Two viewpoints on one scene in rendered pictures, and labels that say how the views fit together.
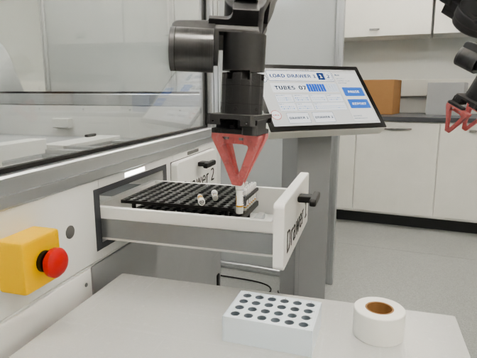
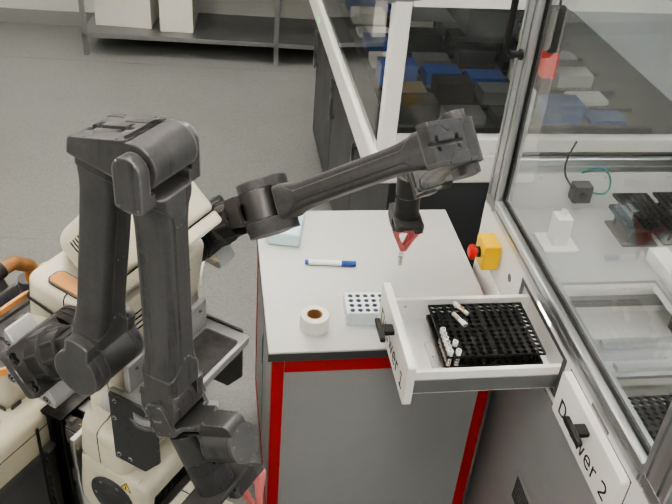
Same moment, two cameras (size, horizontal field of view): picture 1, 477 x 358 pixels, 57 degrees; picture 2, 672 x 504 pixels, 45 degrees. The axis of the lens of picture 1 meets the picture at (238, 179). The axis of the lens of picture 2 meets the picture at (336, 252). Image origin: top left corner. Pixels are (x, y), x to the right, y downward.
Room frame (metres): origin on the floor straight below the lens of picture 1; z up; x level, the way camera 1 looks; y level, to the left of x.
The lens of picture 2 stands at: (1.96, -0.86, 2.05)
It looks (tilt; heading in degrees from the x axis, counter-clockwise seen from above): 35 degrees down; 153
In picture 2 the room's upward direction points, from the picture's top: 5 degrees clockwise
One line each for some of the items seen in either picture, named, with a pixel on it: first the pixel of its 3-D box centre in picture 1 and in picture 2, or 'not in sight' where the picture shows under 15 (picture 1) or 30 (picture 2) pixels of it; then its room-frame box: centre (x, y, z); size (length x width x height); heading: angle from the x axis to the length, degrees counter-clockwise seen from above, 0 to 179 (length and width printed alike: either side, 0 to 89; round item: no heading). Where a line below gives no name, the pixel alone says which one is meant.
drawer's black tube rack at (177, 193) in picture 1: (194, 208); (483, 339); (0.85, 0.09, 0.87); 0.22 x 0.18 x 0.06; 74
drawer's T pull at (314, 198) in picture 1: (308, 198); (385, 329); (0.79, -0.13, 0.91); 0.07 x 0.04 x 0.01; 164
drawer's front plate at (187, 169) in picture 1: (196, 175); (587, 441); (1.19, 0.12, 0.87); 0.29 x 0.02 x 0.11; 164
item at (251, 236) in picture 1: (189, 210); (486, 340); (0.85, 0.10, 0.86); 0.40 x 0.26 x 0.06; 74
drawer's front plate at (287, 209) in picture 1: (293, 214); (395, 340); (0.80, -0.10, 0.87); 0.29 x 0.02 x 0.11; 164
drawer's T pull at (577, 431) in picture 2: (205, 163); (578, 430); (1.18, 0.09, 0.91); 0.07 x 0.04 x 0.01; 164
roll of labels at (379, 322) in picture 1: (378, 320); (314, 320); (0.57, -0.20, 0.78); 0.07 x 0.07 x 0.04
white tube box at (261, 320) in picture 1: (273, 320); (369, 308); (0.57, -0.05, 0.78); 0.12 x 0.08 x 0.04; 72
